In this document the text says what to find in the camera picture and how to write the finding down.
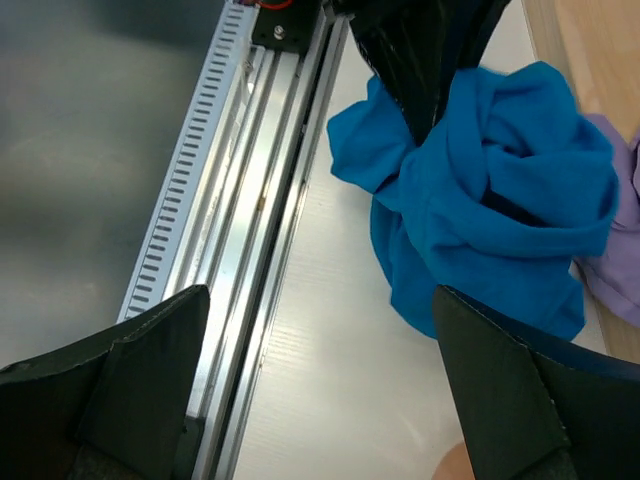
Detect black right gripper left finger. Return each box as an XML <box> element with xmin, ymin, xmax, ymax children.
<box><xmin>74</xmin><ymin>285</ymin><xmax>210</xmax><ymax>479</ymax></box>

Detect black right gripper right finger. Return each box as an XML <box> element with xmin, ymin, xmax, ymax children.
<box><xmin>432</xmin><ymin>286</ymin><xmax>573</xmax><ymax>479</ymax></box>

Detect blue t shirt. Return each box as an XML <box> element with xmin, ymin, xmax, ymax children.
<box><xmin>327</xmin><ymin>62</ymin><xmax>618</xmax><ymax>340</ymax></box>

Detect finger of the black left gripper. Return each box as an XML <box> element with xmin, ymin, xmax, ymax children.
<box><xmin>344</xmin><ymin>0</ymin><xmax>510</xmax><ymax>145</ymax></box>

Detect lavender t shirt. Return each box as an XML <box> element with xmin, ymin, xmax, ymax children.
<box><xmin>578</xmin><ymin>114</ymin><xmax>639</xmax><ymax>327</ymax></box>

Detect aluminium mounting rail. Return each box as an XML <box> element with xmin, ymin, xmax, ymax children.
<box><xmin>119</xmin><ymin>1</ymin><xmax>347</xmax><ymax>479</ymax></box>

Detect wooden tray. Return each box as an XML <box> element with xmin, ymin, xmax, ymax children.
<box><xmin>524</xmin><ymin>1</ymin><xmax>639</xmax><ymax>363</ymax></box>

